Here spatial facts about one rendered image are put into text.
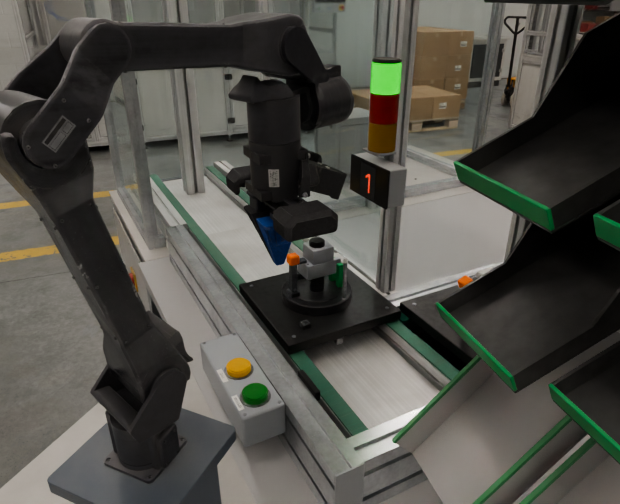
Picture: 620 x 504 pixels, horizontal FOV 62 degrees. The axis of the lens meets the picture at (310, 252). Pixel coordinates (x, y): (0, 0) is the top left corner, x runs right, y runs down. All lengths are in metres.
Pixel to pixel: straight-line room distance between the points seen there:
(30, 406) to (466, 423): 2.04
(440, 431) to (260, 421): 0.27
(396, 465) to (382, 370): 0.21
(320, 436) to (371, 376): 0.21
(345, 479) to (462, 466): 0.16
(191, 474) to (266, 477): 0.26
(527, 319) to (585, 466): 0.16
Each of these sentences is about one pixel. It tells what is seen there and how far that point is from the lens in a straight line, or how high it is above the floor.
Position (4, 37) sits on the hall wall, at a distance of 8.67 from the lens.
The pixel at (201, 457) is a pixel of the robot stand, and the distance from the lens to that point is 0.62.
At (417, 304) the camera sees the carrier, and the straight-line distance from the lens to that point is 1.04.
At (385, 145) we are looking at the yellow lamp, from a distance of 0.94.
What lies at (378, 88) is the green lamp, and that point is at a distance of 0.92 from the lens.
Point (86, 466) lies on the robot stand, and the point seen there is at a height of 1.06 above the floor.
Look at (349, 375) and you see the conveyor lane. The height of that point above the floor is 0.92.
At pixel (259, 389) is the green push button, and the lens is 0.82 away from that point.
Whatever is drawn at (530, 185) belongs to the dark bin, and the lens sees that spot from 0.50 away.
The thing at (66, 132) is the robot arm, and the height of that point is 1.43.
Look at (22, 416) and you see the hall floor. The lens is 2.45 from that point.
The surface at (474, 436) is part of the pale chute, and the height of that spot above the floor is 1.04.
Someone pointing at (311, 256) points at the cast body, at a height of 1.07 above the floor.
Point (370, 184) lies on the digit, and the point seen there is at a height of 1.20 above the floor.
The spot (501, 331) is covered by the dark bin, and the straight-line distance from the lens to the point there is 0.57.
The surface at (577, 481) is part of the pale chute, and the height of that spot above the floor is 1.07.
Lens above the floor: 1.51
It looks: 27 degrees down
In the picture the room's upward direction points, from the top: straight up
